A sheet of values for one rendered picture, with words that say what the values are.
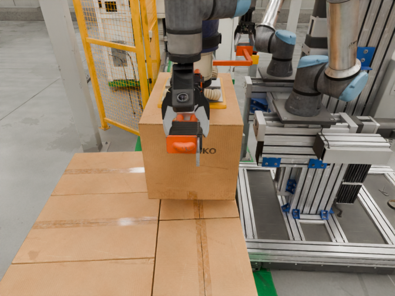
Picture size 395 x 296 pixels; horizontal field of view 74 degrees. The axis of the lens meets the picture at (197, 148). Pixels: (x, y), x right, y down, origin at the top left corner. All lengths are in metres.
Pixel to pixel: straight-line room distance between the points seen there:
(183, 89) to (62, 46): 1.99
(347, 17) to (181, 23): 0.55
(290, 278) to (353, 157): 0.92
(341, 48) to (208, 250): 0.92
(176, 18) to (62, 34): 1.94
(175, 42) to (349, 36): 0.60
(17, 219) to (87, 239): 1.16
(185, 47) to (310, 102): 0.74
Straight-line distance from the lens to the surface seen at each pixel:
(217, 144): 1.04
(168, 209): 1.38
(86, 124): 2.71
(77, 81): 2.54
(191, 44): 0.57
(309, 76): 1.16
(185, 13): 0.56
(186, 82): 0.57
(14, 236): 2.33
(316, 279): 1.92
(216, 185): 1.18
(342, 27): 0.97
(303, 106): 1.20
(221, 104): 1.11
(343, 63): 1.05
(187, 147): 0.62
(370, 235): 2.00
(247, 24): 1.44
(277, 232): 1.78
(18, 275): 1.37
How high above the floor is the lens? 1.55
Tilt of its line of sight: 34 degrees down
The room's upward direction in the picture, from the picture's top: straight up
